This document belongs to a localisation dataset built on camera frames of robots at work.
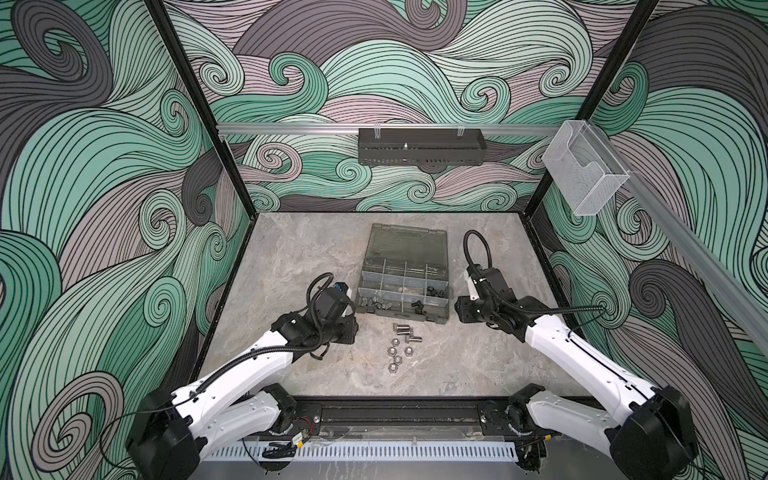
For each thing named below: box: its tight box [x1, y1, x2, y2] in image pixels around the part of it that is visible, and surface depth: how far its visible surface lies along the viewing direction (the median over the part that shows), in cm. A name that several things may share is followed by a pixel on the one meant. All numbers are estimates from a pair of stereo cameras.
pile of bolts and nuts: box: [388, 323, 423, 374], surface depth 87 cm
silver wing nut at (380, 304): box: [373, 296, 393, 311], surface depth 94 cm
